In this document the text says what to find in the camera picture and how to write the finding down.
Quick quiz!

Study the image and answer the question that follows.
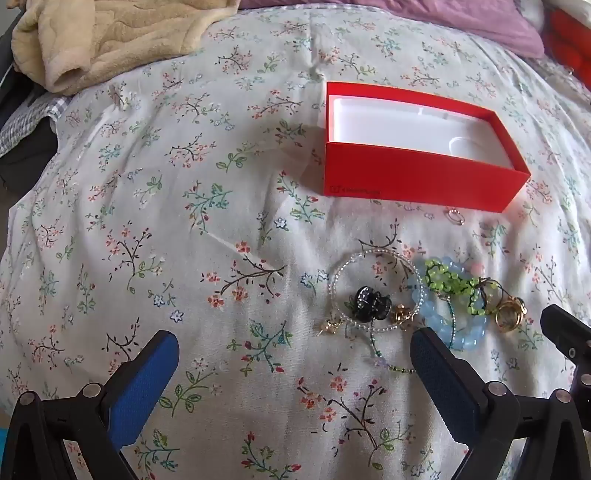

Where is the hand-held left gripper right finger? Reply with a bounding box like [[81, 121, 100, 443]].
[[410, 327, 591, 480]]

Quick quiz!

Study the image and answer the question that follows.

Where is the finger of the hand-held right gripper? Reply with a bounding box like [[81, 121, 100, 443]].
[[540, 305, 591, 365]]

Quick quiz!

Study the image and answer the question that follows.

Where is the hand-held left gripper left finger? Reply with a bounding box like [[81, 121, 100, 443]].
[[0, 330, 180, 480]]

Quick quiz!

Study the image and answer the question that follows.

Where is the blue bead bracelet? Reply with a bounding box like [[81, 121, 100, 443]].
[[409, 256, 490, 350]]

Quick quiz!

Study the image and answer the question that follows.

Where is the green bead chain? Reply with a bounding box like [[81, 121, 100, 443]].
[[344, 323, 419, 374]]

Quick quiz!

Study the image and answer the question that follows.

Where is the large gold ring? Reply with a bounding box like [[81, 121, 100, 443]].
[[495, 298, 527, 332]]

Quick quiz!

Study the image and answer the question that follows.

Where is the thin dark gold ring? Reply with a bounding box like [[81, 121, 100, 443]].
[[478, 277, 502, 305]]

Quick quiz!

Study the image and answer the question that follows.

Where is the black hair claw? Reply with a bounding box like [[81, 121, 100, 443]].
[[348, 286, 393, 322]]

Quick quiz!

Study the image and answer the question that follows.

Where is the green bead bracelet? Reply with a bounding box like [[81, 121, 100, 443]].
[[425, 259, 490, 317]]

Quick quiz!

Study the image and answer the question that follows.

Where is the clear bead bracelet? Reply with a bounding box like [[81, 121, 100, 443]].
[[329, 251, 424, 334]]

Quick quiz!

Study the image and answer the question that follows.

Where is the red cardboard box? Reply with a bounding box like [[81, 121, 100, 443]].
[[323, 82, 529, 214]]

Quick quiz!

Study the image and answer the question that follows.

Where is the floral bedsheet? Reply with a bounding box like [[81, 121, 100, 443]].
[[0, 7, 591, 480]]

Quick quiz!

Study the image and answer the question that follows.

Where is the dark cloth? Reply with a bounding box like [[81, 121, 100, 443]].
[[0, 0, 61, 195]]

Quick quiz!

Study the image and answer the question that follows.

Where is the grey checked cloth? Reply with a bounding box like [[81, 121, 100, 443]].
[[0, 92, 70, 153]]

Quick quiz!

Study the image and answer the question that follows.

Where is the red fabric item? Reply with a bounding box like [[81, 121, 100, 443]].
[[542, 0, 591, 88]]

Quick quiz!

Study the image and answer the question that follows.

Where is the beige fleece blanket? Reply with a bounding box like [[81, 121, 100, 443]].
[[10, 0, 241, 96]]

